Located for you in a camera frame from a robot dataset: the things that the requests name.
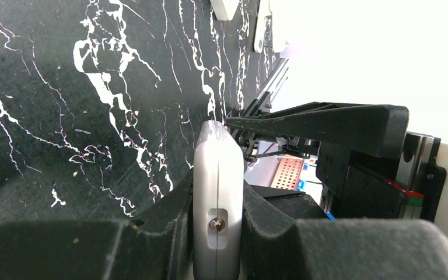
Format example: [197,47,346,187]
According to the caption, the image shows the white battery cover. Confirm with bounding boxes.
[210,0,240,21]

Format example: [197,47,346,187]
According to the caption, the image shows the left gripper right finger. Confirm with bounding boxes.
[241,184,448,279]

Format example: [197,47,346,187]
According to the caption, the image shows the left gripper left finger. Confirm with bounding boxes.
[0,173,193,279]

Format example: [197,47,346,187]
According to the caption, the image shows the long white remote control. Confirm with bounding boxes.
[253,0,272,53]

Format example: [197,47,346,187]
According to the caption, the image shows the white remote with buttons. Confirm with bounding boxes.
[192,121,244,279]

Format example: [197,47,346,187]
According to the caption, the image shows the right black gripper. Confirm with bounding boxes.
[225,102,447,222]

